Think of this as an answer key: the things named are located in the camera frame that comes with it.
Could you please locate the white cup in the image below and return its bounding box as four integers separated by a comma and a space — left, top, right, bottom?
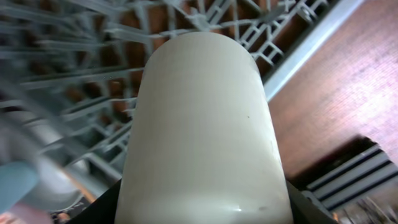
115, 32, 293, 223

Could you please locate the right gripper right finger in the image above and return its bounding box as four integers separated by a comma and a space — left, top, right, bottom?
286, 182, 338, 224

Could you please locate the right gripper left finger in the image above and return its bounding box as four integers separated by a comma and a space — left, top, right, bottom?
67, 180, 121, 224

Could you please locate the light blue cup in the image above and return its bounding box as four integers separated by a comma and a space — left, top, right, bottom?
1, 161, 39, 214

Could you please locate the grey dishwasher rack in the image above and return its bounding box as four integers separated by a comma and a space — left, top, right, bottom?
1, 0, 361, 195

